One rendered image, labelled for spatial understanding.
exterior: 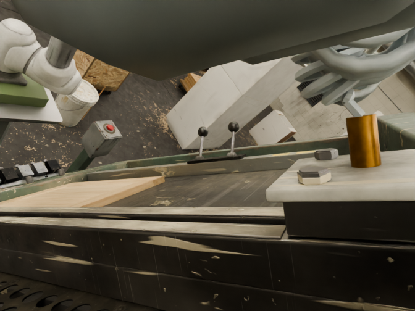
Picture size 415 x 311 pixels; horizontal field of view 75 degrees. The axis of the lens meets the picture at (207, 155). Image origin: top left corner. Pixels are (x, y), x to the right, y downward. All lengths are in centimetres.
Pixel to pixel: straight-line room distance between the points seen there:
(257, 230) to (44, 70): 133
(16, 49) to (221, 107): 225
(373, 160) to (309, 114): 874
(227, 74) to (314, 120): 588
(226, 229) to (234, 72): 307
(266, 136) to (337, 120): 339
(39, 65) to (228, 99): 220
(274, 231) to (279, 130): 555
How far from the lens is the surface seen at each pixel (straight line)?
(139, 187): 81
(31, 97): 162
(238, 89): 318
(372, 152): 18
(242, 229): 20
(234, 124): 89
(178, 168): 95
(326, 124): 879
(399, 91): 875
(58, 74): 143
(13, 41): 150
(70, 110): 261
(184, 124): 354
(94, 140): 151
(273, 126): 578
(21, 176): 137
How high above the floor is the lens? 186
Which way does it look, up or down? 28 degrees down
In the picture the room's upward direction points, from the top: 49 degrees clockwise
